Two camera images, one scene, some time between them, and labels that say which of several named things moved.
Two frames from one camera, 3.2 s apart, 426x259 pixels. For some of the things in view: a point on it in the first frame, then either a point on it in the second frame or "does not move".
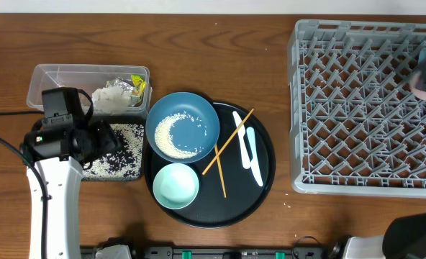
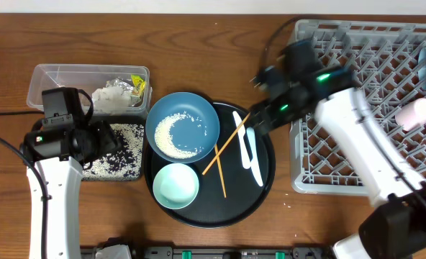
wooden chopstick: x=229 y=139 does not move
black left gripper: x=111 y=141 does not move
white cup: x=420 y=88 -> x=415 y=114
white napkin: x=110 y=100 does not move
